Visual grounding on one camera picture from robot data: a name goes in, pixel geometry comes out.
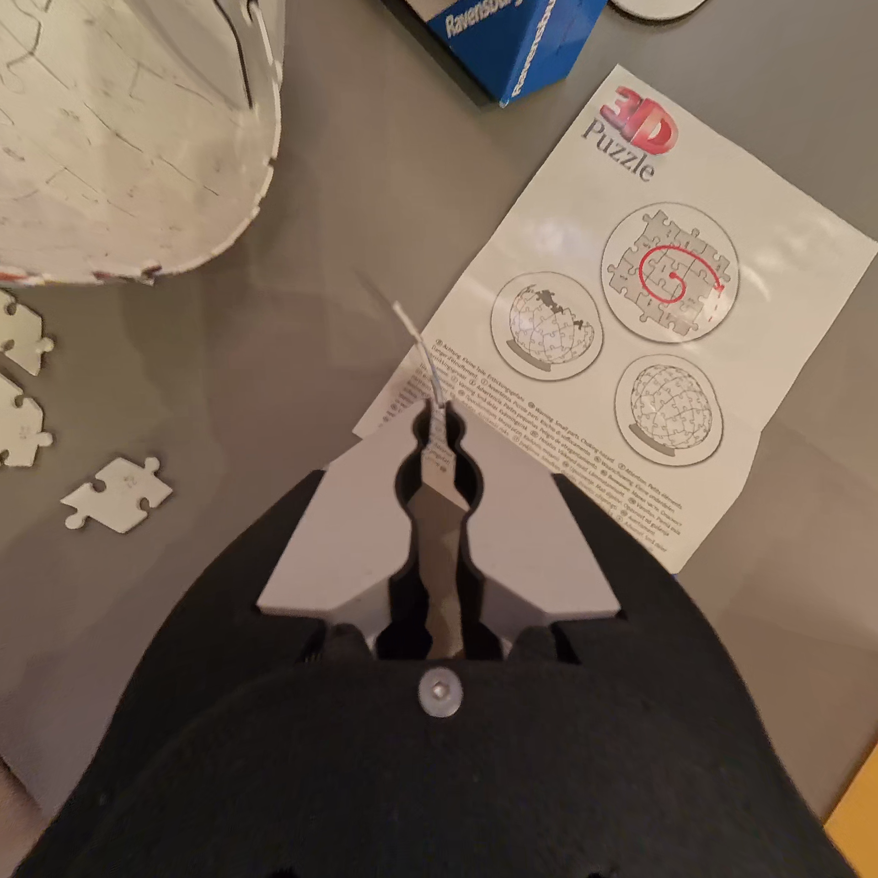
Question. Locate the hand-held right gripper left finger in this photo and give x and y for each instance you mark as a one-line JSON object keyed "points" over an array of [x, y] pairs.
{"points": [[329, 549]]}

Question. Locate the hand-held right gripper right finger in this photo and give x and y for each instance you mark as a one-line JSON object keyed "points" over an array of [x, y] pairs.
{"points": [[542, 549]]}

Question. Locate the white puzzle piece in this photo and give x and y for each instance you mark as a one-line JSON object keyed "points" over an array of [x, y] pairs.
{"points": [[17, 425], [20, 333], [120, 494], [439, 459]]}

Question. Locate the partly built puzzle ball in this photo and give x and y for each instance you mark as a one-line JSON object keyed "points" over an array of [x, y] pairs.
{"points": [[137, 137]]}

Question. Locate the blue puzzle box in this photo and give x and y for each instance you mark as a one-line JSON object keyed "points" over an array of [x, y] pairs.
{"points": [[521, 48]]}

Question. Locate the white instruction leaflet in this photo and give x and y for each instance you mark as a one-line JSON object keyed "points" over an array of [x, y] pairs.
{"points": [[754, 206]]}

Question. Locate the beige trousers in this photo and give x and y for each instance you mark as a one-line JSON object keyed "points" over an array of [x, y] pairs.
{"points": [[10, 823]]}

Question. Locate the yellow box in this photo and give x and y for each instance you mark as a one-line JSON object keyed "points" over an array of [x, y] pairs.
{"points": [[857, 830]]}

